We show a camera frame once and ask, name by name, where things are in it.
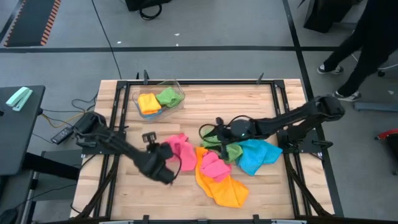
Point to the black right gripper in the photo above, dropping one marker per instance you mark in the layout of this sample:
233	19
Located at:
239	129

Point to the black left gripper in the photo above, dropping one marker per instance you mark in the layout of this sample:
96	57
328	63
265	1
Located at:
155	161

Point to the green microfiber towel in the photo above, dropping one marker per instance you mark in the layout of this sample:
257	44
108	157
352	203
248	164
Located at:
169	97
234	152

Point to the pink microfiber towel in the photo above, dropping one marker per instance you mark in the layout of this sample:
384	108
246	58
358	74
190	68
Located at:
186	152
214	168

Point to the blue microfiber towel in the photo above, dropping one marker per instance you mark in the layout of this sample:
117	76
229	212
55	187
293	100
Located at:
154	113
258	154

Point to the orange towel with white label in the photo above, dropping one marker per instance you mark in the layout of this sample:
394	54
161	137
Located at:
149	103

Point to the clear plastic bin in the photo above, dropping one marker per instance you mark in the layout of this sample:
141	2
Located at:
178	105

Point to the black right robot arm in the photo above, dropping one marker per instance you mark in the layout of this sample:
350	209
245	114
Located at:
280	123

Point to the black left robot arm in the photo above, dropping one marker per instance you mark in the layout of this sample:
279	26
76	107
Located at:
115	143

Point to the orange microfiber towel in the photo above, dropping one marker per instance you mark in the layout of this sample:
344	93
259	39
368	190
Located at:
227	193

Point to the black power adapter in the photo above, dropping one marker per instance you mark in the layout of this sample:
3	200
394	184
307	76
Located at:
62	135

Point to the black side table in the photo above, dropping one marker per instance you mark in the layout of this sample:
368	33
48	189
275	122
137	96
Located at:
18	140

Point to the grey desk foot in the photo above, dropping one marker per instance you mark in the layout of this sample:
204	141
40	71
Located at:
376	107

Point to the black computer case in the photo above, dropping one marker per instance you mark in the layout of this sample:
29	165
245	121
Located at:
323	12

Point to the red object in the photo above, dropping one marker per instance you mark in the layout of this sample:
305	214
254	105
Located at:
388	133

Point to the mint green stapler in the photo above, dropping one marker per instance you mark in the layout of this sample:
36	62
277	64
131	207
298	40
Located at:
18	99

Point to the black caster wheel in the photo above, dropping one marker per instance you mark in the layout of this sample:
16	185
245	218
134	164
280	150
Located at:
381	74

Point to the black box on floor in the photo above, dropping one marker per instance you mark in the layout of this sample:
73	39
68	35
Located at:
146	3

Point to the dark grey round object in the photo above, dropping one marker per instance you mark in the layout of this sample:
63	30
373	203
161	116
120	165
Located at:
7	216

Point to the person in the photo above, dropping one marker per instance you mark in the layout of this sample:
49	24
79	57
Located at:
373	40

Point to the black mat with orange edge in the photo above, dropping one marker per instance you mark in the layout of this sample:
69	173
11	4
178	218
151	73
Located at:
31	21

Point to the silver aluminium rail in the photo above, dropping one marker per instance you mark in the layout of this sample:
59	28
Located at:
289	222
115	222

